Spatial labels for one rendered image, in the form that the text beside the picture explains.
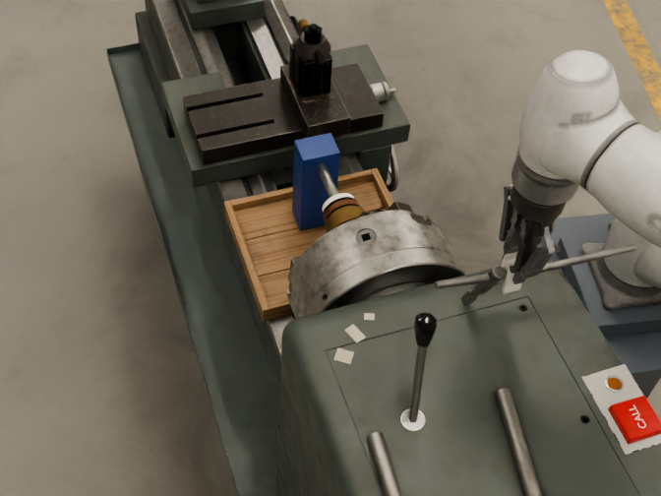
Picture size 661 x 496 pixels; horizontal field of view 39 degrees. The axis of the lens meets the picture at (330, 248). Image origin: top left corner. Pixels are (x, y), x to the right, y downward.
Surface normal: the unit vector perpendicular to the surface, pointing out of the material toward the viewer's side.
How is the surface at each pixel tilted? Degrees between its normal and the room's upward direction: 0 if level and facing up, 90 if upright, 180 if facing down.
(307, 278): 59
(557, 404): 0
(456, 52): 0
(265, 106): 0
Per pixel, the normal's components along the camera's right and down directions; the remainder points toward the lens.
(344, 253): -0.40, -0.43
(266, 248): 0.05, -0.61
